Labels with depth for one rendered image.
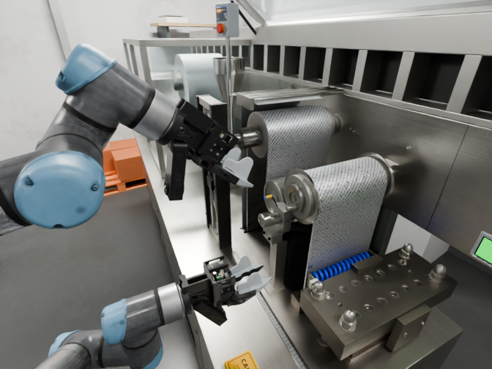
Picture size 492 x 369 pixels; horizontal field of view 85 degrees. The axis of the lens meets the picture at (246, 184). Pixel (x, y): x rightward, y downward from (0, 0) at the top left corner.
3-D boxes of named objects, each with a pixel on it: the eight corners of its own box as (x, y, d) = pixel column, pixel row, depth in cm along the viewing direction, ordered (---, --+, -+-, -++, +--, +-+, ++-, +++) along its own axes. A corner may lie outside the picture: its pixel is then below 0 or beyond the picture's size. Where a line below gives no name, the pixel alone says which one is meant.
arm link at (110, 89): (53, 86, 40) (83, 36, 39) (124, 126, 46) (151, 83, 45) (45, 95, 34) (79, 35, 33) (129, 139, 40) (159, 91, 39)
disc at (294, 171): (282, 206, 79) (285, 159, 72) (283, 206, 79) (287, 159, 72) (313, 236, 67) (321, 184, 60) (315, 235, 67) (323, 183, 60)
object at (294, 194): (293, 179, 66) (305, 208, 64) (301, 178, 67) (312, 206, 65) (281, 189, 73) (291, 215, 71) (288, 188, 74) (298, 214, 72)
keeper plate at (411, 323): (385, 345, 70) (397, 318, 64) (411, 329, 73) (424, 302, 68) (394, 354, 68) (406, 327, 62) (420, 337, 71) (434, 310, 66)
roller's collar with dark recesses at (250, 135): (236, 145, 87) (235, 125, 84) (252, 142, 89) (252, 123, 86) (244, 151, 82) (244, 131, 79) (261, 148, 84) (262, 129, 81)
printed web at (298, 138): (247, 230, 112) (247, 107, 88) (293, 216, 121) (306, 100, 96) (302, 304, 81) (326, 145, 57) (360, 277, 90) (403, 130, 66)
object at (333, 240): (304, 275, 76) (312, 222, 67) (366, 250, 85) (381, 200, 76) (306, 277, 76) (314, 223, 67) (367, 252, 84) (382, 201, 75)
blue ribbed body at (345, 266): (308, 279, 76) (310, 270, 75) (364, 255, 84) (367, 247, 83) (315, 288, 73) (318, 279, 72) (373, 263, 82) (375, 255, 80)
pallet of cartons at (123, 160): (152, 160, 398) (147, 134, 379) (168, 180, 343) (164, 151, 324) (67, 179, 347) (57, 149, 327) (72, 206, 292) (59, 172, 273)
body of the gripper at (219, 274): (239, 276, 58) (183, 296, 53) (239, 302, 62) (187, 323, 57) (225, 253, 64) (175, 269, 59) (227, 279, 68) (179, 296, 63)
